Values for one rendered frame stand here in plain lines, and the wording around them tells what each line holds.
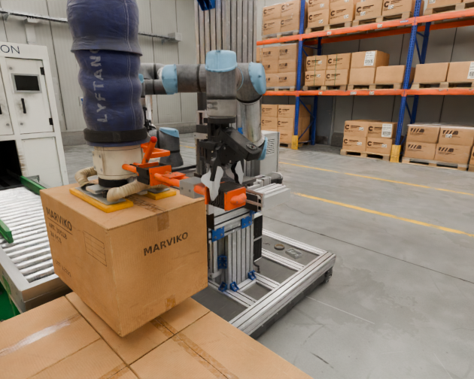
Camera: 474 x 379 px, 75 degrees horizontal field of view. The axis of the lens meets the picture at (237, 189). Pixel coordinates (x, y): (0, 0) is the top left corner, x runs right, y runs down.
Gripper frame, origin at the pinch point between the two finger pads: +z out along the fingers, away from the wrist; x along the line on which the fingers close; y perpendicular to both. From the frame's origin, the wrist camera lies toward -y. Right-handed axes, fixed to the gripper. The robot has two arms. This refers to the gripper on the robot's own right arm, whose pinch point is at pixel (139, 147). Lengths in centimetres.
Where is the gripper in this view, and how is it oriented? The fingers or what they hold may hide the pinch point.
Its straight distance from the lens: 169.1
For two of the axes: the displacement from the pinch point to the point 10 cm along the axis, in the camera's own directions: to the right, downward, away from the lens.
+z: 0.1, 9.6, 2.8
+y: 7.3, 1.9, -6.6
